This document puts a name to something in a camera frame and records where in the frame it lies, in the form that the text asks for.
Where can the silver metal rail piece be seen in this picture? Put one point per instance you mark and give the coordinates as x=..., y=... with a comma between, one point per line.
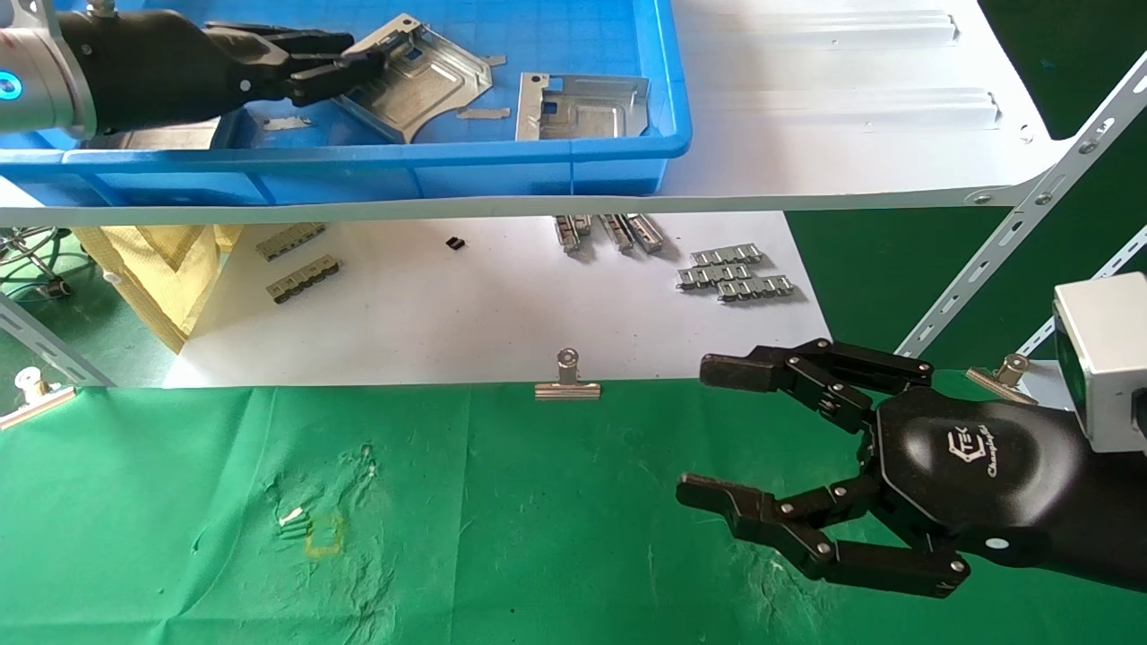
x=569, y=233
x=645, y=233
x=616, y=233

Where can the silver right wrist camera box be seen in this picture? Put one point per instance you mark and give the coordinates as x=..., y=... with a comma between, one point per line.
x=1107, y=358

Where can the silver binder clip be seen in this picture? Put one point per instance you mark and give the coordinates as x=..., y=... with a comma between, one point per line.
x=40, y=408
x=567, y=385
x=1011, y=369

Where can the white metal shelf board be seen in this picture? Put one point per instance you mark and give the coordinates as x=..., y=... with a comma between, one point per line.
x=851, y=152

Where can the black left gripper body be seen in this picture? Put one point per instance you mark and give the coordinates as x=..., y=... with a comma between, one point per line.
x=170, y=72

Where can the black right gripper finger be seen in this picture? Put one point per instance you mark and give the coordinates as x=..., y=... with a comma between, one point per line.
x=789, y=537
x=744, y=372

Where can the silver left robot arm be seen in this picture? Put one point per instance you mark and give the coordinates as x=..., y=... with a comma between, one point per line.
x=40, y=72

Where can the white paper sheet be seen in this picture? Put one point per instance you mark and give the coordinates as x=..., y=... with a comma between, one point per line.
x=466, y=305

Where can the green table cloth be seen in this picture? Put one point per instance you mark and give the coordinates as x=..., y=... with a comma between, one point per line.
x=538, y=537

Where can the stamped metal bracket part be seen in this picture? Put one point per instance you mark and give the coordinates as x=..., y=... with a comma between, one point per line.
x=591, y=116
x=170, y=136
x=430, y=90

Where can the yellow woven bag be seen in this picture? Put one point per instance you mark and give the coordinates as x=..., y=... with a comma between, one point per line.
x=161, y=269

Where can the silver notched metal strip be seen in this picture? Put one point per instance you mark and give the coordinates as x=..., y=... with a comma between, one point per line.
x=755, y=288
x=714, y=277
x=726, y=255

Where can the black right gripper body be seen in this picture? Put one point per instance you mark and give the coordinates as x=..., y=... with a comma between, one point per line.
x=977, y=466

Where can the grey terminal strip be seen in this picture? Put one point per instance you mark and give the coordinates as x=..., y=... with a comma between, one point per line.
x=291, y=242
x=305, y=279

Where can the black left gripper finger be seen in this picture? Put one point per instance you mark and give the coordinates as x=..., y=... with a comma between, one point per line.
x=340, y=73
x=296, y=38

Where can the small black clip part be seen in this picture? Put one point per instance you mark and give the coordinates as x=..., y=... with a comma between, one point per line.
x=455, y=243

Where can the blue plastic bin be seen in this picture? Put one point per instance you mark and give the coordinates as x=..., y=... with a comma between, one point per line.
x=358, y=175

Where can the perforated steel shelf rail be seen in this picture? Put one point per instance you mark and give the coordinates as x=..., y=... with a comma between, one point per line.
x=1048, y=193
x=54, y=349
x=1125, y=260

